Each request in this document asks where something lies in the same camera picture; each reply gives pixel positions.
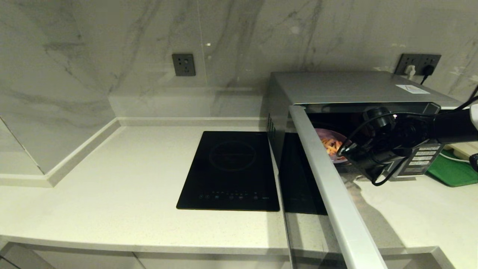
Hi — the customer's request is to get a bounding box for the purple plate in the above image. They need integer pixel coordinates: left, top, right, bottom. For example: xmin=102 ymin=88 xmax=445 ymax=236
xmin=314 ymin=128 xmax=350 ymax=165

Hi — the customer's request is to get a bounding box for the dark glass microwave door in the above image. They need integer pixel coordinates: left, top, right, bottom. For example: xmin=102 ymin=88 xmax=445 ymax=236
xmin=278 ymin=105 xmax=389 ymax=269

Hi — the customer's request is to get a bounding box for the silver microwave oven body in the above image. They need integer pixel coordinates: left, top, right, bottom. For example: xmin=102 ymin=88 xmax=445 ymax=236
xmin=266 ymin=72 xmax=463 ymax=182

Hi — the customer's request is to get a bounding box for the green cutting board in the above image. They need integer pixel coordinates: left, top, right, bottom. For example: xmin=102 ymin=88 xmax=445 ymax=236
xmin=427 ymin=151 xmax=478 ymax=187

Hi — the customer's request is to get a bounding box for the cream power strip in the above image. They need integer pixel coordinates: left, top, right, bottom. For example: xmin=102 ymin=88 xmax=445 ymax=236
xmin=448 ymin=142 xmax=478 ymax=161

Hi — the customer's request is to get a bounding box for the black induction cooktop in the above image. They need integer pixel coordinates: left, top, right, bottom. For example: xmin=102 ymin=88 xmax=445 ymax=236
xmin=176 ymin=131 xmax=280 ymax=212

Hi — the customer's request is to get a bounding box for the beige corner cabinet panel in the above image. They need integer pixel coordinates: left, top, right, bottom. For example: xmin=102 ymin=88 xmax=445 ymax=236
xmin=0 ymin=243 xmax=56 ymax=269

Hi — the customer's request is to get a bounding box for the black camera cable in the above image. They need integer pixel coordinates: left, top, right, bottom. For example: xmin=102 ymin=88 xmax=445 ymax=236
xmin=336 ymin=95 xmax=478 ymax=186

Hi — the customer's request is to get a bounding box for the white power cable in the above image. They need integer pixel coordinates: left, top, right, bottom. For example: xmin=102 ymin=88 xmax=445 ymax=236
xmin=441 ymin=151 xmax=472 ymax=164

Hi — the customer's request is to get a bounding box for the grey double wall socket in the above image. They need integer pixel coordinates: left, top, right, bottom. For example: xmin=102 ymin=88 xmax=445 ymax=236
xmin=395 ymin=54 xmax=442 ymax=76

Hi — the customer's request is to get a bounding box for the grey single wall socket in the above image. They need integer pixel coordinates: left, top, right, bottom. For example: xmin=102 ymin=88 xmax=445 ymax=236
xmin=172 ymin=54 xmax=196 ymax=77

